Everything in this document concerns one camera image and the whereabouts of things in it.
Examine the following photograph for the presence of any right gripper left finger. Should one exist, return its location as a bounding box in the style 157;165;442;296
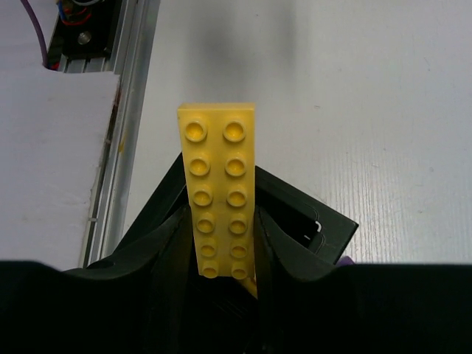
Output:
1;206;192;353

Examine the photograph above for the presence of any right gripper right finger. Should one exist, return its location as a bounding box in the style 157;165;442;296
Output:
254;209;471;353

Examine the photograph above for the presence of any black two-compartment container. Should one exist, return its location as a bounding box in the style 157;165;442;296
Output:
88;159;358;353

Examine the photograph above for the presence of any yellow lego plate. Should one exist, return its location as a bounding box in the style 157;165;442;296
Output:
177;103;257;296

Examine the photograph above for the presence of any small lilac lego brick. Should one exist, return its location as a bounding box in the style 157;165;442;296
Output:
336;256;355;266

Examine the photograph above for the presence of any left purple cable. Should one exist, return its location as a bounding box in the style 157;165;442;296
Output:
20;0;49;69

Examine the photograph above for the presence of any aluminium front rail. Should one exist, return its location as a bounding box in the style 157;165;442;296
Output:
80;1;161;267

